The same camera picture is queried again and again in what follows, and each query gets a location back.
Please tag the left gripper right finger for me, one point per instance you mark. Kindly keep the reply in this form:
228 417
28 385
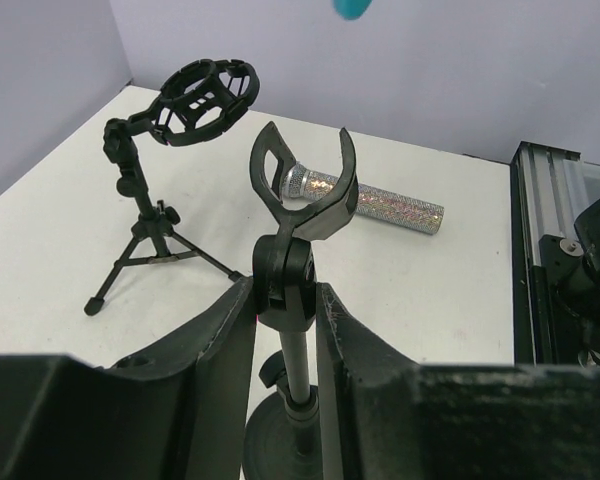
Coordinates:
384 416

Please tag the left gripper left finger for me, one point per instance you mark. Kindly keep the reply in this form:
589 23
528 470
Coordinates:
173 410

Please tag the black round base clip stand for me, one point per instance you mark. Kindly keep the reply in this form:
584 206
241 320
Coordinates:
282 438

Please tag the silver glitter microphone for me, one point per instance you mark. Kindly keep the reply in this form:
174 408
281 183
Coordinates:
375 203

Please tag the black tripod shock mount stand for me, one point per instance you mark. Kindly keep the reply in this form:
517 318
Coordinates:
198 103

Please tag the cyan microphone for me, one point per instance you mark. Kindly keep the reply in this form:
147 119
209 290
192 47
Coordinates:
351 9

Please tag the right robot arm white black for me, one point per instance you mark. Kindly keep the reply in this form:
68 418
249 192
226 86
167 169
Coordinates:
578 291

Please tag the aluminium frame rail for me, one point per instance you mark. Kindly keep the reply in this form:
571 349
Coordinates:
550 187

